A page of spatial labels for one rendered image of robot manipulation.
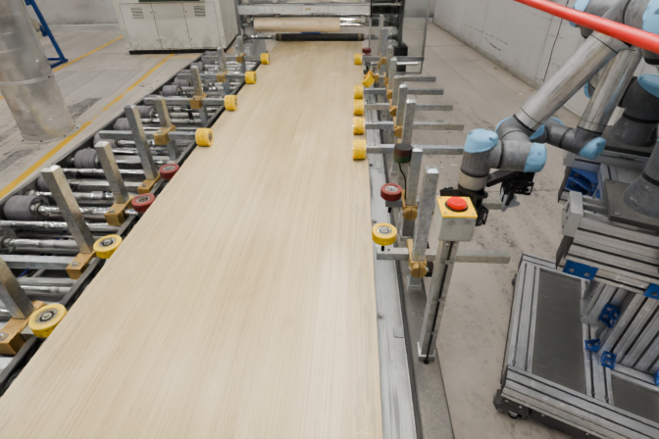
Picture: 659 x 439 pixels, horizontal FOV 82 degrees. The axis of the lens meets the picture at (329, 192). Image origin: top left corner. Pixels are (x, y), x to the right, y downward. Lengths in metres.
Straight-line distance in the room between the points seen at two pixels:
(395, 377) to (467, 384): 0.82
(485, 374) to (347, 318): 1.19
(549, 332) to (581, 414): 0.37
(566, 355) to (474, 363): 0.39
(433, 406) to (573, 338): 1.09
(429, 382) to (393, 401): 0.12
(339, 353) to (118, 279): 0.66
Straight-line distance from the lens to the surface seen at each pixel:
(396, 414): 1.20
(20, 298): 1.30
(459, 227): 0.83
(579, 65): 1.14
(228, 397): 0.92
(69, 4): 11.45
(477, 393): 2.02
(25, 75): 4.74
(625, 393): 2.02
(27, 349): 1.28
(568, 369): 1.98
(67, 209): 1.40
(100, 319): 1.16
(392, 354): 1.29
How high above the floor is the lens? 1.69
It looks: 33 degrees down
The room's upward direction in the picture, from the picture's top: 1 degrees counter-clockwise
